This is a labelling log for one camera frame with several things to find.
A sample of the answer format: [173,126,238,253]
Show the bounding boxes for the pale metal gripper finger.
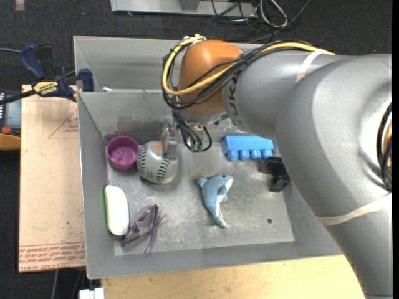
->
[167,132,179,161]
[161,120,171,151]

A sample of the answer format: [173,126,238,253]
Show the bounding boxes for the grey baseball with green stitches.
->
[137,140,180,185]

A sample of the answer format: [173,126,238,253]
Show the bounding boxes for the purple plastic cup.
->
[107,135,140,172]

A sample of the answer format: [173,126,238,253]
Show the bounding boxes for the grey metal bin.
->
[73,35,344,280]

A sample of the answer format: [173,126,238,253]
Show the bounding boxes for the blue plush dolphin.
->
[198,174,235,230]

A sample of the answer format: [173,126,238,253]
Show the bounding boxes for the blue toy building block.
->
[221,135,276,162]

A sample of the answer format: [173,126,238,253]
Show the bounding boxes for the purple sunglasses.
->
[120,204,166,257]

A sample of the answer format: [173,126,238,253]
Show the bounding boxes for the white and green oval case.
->
[103,184,130,238]

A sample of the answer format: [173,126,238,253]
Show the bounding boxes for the black plastic box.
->
[258,156,291,194]

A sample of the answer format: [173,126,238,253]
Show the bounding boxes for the brown cardboard board red print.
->
[18,84,87,273]

